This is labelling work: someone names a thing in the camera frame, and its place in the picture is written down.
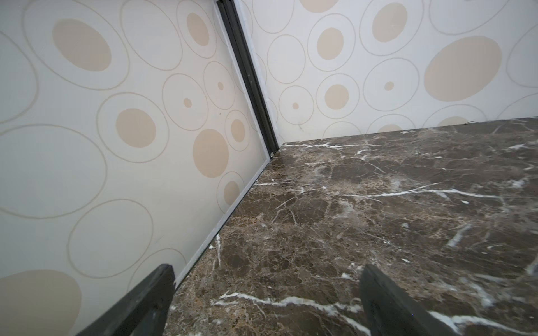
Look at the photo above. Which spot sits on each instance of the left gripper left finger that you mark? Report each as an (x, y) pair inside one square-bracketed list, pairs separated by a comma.
[(142, 311)]

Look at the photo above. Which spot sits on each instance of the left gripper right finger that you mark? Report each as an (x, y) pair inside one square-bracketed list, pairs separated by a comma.
[(391, 311)]

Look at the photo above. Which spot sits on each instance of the left black frame post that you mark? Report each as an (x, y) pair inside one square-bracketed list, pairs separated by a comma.
[(236, 35)]

